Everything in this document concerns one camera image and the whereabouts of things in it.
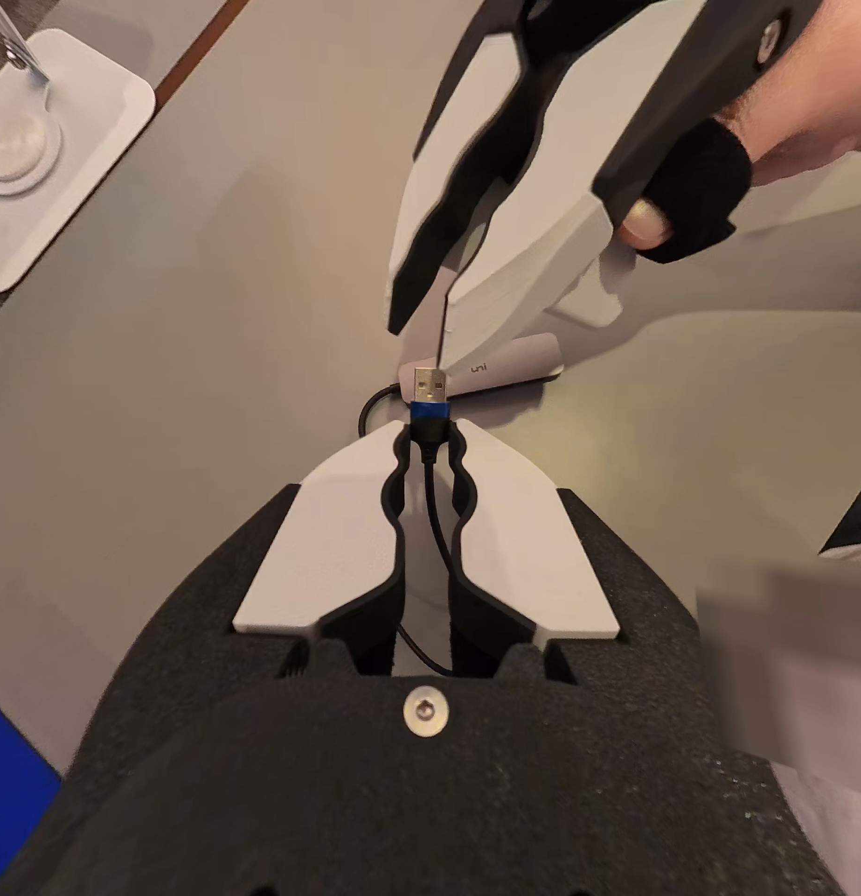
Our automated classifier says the black usb cable blue plug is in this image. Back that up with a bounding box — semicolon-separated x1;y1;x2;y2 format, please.
396;366;456;679

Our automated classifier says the wooden document stand white base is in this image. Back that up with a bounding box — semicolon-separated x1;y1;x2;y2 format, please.
0;0;156;295

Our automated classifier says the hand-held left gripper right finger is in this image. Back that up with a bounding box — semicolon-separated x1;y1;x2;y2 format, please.
446;419;622;660

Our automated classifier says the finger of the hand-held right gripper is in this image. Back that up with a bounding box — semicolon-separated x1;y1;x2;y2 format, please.
386;31;547;338
441;0;709;352

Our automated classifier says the grey usb hub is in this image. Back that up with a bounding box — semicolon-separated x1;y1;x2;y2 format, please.
357;332;566;441

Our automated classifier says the person's pale shirt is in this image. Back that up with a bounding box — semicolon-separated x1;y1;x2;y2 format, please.
770;759;861;896

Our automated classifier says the blue plastic bin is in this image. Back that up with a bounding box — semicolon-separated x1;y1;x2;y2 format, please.
0;689;62;896

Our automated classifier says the person's right hand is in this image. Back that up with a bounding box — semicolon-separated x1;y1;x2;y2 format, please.
619;0;861;251

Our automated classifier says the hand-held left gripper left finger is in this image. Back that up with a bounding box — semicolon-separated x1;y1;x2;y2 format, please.
231;420;410;660

